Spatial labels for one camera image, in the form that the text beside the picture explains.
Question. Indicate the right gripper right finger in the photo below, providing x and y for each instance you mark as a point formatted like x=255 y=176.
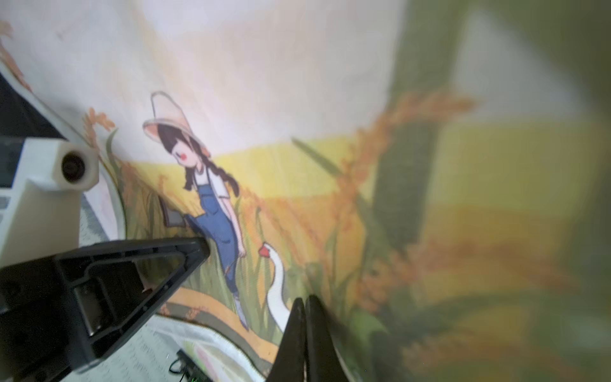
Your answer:
x=322 y=362

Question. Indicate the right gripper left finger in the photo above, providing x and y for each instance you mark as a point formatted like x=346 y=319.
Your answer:
x=289 y=365

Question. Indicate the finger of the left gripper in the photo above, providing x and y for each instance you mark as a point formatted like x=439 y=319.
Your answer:
x=69 y=312

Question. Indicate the yellow handled illustrated tote bag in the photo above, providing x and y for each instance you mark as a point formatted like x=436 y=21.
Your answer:
x=436 y=172

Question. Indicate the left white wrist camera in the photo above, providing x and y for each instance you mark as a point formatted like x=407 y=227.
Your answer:
x=42 y=182

